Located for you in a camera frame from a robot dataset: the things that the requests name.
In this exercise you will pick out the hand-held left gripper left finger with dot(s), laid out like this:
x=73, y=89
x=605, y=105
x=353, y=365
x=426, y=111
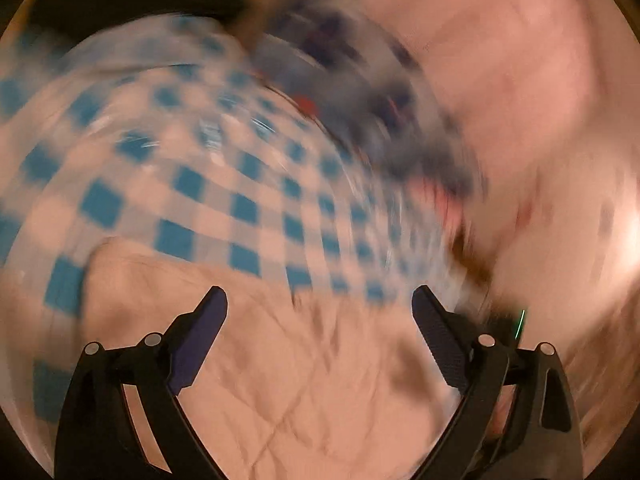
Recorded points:
x=200, y=340

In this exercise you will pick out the white quilted jacket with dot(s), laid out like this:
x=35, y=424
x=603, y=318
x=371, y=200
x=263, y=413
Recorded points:
x=300, y=370

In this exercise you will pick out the blue checkered bed sheet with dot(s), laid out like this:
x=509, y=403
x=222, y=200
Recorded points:
x=175, y=160

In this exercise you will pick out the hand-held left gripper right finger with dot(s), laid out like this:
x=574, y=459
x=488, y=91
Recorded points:
x=442, y=335

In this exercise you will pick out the whale print curtain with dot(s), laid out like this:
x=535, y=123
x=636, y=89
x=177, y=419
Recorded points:
x=370, y=90

